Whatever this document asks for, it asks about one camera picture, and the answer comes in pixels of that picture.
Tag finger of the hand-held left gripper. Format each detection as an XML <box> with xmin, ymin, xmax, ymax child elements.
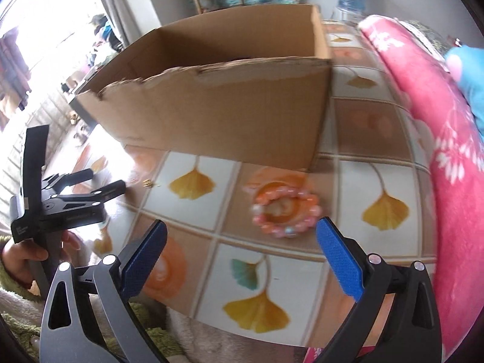
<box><xmin>41</xmin><ymin>169</ymin><xmax>94</xmax><ymax>193</ymax></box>
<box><xmin>49</xmin><ymin>180</ymin><xmax>126</xmax><ymax>212</ymax></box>

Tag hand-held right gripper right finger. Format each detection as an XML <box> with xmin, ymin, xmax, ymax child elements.
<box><xmin>314</xmin><ymin>217</ymin><xmax>443</xmax><ymax>363</ymax></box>

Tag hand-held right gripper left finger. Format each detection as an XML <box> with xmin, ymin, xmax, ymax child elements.
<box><xmin>40</xmin><ymin>218</ymin><xmax>169</xmax><ymax>363</ymax></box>

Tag orange pink bead bracelet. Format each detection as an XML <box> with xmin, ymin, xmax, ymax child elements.
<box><xmin>244</xmin><ymin>181</ymin><xmax>322</xmax><ymax>240</ymax></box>

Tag brown cardboard box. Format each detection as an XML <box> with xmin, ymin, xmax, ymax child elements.
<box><xmin>70</xmin><ymin>4</ymin><xmax>333</xmax><ymax>172</ymax></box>

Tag person's left hand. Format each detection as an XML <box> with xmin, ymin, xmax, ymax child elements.
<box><xmin>1</xmin><ymin>230</ymin><xmax>83</xmax><ymax>285</ymax></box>

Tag leaf and coffee patterned mat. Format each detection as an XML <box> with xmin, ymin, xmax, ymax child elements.
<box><xmin>72</xmin><ymin>21</ymin><xmax>439</xmax><ymax>348</ymax></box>

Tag green fluffy garment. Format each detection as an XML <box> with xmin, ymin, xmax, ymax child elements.
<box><xmin>0</xmin><ymin>299</ymin><xmax>178</xmax><ymax>363</ymax></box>

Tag pile of clothes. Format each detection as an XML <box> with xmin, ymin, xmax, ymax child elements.
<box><xmin>89</xmin><ymin>13</ymin><xmax>123</xmax><ymax>51</ymax></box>

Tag pink floral blanket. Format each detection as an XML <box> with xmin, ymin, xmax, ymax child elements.
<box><xmin>302</xmin><ymin>14</ymin><xmax>484</xmax><ymax>363</ymax></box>

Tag blue plush pillow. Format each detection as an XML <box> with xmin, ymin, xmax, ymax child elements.
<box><xmin>444</xmin><ymin>44</ymin><xmax>484</xmax><ymax>140</ymax></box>

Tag glittery grey cloth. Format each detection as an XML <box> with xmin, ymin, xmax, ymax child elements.
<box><xmin>401</xmin><ymin>20</ymin><xmax>454</xmax><ymax>55</ymax></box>

